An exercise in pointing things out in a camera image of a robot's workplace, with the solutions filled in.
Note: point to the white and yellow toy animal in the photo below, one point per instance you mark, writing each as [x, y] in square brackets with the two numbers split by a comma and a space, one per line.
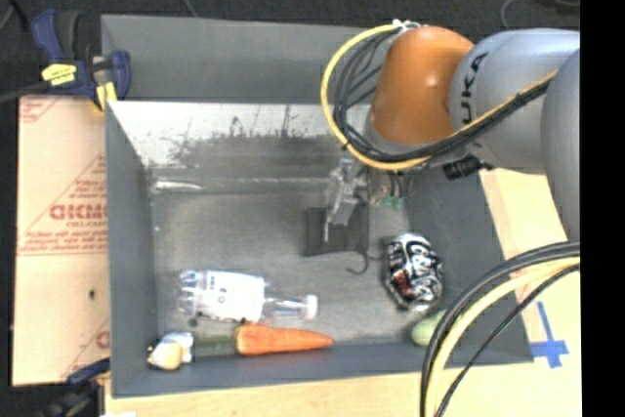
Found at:
[168, 352]

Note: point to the black cylinder on white bracket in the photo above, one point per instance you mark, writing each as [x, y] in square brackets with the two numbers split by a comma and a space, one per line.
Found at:
[461, 168]

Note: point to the brown cardboard board red print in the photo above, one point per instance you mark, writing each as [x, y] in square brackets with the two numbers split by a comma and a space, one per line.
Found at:
[58, 210]

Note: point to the black and white crumpled packet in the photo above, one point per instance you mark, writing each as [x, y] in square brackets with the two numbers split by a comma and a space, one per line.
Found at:
[415, 271]

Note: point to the pale green toy fruit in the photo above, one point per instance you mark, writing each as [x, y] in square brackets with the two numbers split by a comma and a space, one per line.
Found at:
[424, 331]

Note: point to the clear plastic bottle white label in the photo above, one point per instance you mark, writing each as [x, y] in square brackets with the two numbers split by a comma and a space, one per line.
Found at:
[229, 295]

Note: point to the orange toy carrot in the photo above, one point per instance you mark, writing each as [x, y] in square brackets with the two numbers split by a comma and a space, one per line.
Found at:
[283, 340]

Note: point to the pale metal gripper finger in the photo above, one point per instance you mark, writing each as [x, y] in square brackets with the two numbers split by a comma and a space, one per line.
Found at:
[326, 225]
[345, 218]

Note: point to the grey metal bin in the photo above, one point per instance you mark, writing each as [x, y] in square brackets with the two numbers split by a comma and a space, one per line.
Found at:
[254, 220]

